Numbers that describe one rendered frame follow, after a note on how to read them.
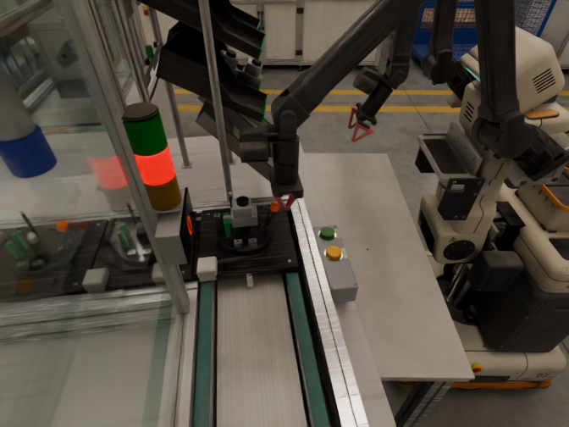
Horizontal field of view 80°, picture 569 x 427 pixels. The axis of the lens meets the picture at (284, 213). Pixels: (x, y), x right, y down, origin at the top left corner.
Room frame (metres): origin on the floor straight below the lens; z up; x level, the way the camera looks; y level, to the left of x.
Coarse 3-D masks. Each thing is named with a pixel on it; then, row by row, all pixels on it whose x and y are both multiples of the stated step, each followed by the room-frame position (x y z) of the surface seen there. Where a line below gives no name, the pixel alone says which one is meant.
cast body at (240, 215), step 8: (232, 200) 0.64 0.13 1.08; (240, 200) 0.62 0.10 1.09; (248, 200) 0.62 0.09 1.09; (232, 208) 0.61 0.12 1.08; (240, 208) 0.60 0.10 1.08; (248, 208) 0.61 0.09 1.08; (256, 208) 0.64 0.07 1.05; (224, 216) 0.62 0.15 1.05; (232, 216) 0.61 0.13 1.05; (240, 216) 0.60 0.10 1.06; (248, 216) 0.61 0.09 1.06; (256, 216) 0.61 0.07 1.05; (232, 224) 0.60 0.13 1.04; (240, 224) 0.60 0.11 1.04; (248, 224) 0.61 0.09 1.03; (256, 224) 0.61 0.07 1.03
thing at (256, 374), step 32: (224, 288) 0.50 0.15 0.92; (256, 288) 0.50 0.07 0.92; (288, 288) 0.48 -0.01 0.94; (192, 320) 0.39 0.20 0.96; (224, 320) 0.41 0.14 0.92; (256, 320) 0.41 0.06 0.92; (288, 320) 0.41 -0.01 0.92; (192, 352) 0.32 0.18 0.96; (224, 352) 0.34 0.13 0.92; (256, 352) 0.34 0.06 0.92; (288, 352) 0.34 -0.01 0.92; (192, 384) 0.26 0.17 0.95; (224, 384) 0.27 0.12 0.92; (256, 384) 0.27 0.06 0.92; (288, 384) 0.27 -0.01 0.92; (320, 384) 0.26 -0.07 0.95; (192, 416) 0.21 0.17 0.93; (224, 416) 0.22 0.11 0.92; (256, 416) 0.22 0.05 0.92; (288, 416) 0.22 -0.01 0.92; (320, 416) 0.21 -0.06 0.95
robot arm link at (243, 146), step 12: (288, 120) 0.61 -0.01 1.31; (240, 132) 0.64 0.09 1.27; (252, 132) 0.63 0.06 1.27; (264, 132) 0.62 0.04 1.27; (276, 132) 0.62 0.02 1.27; (288, 132) 0.61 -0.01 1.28; (240, 144) 0.61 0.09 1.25; (252, 144) 0.62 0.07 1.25; (264, 144) 0.62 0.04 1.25; (240, 156) 0.60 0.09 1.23; (252, 156) 0.61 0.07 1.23; (264, 156) 0.61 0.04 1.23
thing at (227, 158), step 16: (112, 0) 0.79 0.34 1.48; (208, 16) 0.81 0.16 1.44; (128, 32) 0.79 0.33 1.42; (160, 32) 1.12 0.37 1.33; (208, 32) 0.81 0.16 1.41; (128, 48) 0.79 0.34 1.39; (160, 48) 1.11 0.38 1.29; (208, 48) 0.82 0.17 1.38; (208, 64) 0.81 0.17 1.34; (144, 80) 0.80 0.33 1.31; (144, 96) 0.79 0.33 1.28; (176, 112) 1.11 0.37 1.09; (176, 128) 1.11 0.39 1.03; (224, 128) 0.82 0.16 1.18; (224, 144) 0.81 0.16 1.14; (224, 160) 0.82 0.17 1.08; (224, 176) 0.81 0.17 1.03
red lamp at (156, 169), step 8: (160, 152) 0.41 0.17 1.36; (168, 152) 0.42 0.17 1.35; (136, 160) 0.40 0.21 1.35; (144, 160) 0.40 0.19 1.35; (152, 160) 0.40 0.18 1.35; (160, 160) 0.40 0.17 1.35; (168, 160) 0.42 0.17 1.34; (144, 168) 0.40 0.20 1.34; (152, 168) 0.40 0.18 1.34; (160, 168) 0.40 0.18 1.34; (168, 168) 0.41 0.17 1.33; (144, 176) 0.40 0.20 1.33; (152, 176) 0.40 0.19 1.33; (160, 176) 0.40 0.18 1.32; (168, 176) 0.41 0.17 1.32; (152, 184) 0.40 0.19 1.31; (160, 184) 0.40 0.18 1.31
